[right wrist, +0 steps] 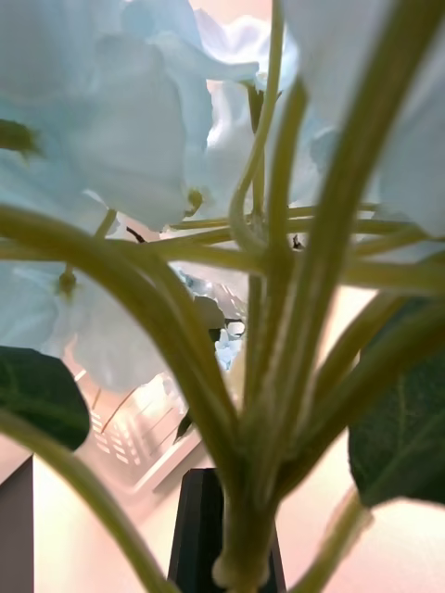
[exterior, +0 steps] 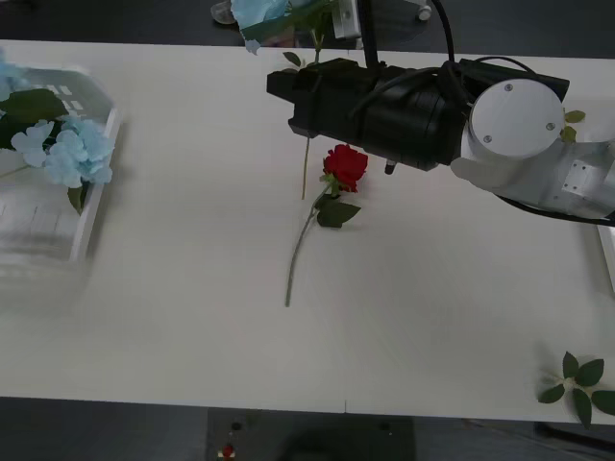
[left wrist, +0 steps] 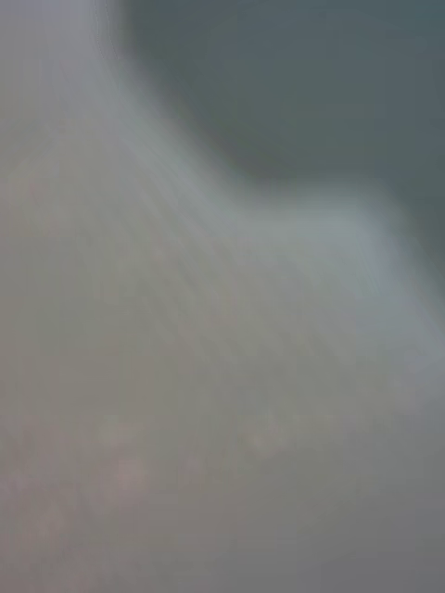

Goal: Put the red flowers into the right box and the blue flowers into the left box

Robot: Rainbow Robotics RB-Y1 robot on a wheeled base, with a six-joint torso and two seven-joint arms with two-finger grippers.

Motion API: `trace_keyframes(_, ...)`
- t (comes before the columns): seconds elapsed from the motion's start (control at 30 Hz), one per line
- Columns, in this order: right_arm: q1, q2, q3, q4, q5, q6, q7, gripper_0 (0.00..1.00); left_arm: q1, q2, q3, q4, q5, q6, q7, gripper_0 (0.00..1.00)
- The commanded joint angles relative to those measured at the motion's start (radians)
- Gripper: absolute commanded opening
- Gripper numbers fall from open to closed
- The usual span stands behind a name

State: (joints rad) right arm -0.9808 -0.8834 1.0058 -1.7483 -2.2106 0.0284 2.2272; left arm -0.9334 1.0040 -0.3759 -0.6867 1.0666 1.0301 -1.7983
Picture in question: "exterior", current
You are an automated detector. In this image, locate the dark robot base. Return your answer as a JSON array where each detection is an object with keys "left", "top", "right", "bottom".
[{"left": 206, "top": 407, "right": 417, "bottom": 461}]

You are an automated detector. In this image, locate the pale blue flower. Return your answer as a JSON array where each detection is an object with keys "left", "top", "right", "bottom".
[
  {"left": 230, "top": 0, "right": 337, "bottom": 201},
  {"left": 0, "top": 88, "right": 115, "bottom": 216}
]

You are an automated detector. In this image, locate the black right camera cable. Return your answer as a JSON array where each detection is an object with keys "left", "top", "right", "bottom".
[{"left": 353, "top": 0, "right": 462, "bottom": 119}]

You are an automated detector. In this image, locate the shallow white box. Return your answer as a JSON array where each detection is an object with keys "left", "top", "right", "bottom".
[
  {"left": 0, "top": 64, "right": 122, "bottom": 270},
  {"left": 595, "top": 224, "right": 615, "bottom": 289}
]

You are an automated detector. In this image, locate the red rose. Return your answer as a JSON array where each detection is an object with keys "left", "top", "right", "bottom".
[{"left": 284, "top": 142, "right": 370, "bottom": 308}]

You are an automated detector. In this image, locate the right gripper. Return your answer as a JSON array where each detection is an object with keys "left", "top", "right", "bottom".
[{"left": 266, "top": 58, "right": 386, "bottom": 145}]

